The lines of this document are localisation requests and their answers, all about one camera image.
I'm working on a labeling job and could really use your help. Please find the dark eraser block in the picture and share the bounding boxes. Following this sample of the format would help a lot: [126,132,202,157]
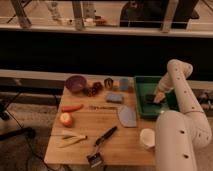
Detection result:
[145,94,155,103]

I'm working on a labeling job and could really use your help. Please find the dark red grapes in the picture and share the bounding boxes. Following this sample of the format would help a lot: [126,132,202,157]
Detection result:
[83,82,103,97]

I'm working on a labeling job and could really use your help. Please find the green plastic tray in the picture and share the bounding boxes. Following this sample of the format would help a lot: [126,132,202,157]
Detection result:
[134,76,179,120]

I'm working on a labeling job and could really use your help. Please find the white cup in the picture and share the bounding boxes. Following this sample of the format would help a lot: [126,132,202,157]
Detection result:
[139,128,155,149]

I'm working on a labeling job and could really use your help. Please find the grey blue cloth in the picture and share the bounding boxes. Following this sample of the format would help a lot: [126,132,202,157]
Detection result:
[117,105,137,128]

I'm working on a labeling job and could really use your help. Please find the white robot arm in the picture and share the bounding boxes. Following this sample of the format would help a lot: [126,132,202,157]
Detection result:
[155,59,212,171]

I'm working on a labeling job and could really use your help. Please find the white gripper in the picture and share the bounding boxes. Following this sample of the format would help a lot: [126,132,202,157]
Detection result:
[154,73,173,103]

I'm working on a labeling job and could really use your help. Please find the purple bowl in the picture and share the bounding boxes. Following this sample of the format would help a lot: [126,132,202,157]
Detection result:
[65,75,87,93]

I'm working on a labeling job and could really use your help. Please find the blue sponge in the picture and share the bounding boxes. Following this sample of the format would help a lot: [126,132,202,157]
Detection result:
[106,93,124,103]

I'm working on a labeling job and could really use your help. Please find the red yellow apple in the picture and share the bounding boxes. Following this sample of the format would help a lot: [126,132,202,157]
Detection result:
[59,112,73,127]

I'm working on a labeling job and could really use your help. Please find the wooden table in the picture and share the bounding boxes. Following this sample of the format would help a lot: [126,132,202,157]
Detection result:
[43,79,158,167]

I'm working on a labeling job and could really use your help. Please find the thin metal skewer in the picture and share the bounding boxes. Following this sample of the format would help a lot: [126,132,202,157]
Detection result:
[89,106,117,110]

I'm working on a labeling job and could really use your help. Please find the light blue cup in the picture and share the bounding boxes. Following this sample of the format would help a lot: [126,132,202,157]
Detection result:
[119,78,129,91]

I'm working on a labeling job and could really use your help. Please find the black stand with cable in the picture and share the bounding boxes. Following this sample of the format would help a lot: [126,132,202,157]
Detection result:
[0,95,36,141]

